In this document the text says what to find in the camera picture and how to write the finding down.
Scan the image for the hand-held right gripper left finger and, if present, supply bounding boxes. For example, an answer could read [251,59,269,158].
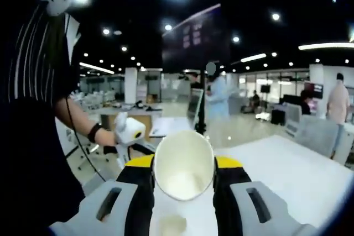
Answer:
[49,154,155,236]

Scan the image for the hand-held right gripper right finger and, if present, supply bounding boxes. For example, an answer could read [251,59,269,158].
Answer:
[212,155,319,236]

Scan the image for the white paper cup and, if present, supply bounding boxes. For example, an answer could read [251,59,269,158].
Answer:
[159,214,188,236]
[153,130,216,202]

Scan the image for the person's left hand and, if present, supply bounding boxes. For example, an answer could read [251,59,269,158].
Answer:
[96,129,119,148]

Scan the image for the white side table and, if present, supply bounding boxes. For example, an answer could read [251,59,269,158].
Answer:
[149,116,194,139]

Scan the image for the black wristband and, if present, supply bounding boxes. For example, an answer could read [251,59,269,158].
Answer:
[87,122,103,143]

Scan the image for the white office chair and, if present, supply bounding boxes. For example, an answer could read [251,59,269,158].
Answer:
[284,103,304,137]
[63,128,111,170]

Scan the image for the black tripod stand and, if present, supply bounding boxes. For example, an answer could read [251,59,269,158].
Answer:
[197,72,208,136]

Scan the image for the white ceiling light strip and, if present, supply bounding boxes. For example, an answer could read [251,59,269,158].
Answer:
[298,42,354,51]

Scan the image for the ceiling spotlights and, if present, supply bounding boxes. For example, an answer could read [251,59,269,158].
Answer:
[82,12,351,71]

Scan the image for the black cable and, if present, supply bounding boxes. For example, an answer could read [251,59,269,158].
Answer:
[65,12,107,183]

